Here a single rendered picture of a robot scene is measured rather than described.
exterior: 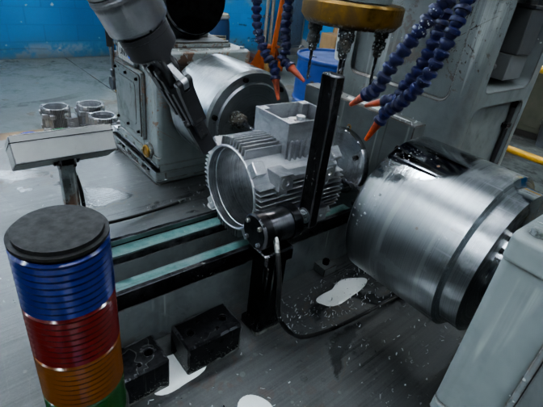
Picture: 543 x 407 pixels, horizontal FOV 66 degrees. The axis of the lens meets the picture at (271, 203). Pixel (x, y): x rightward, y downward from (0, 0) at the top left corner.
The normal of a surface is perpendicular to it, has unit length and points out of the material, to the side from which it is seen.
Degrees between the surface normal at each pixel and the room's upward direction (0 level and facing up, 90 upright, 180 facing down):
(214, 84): 43
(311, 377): 0
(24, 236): 0
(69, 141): 57
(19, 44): 90
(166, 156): 90
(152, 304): 90
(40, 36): 90
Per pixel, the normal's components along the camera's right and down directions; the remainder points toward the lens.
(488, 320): -0.78, 0.23
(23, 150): 0.58, -0.08
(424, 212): -0.57, -0.31
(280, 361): 0.11, -0.86
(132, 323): 0.62, 0.45
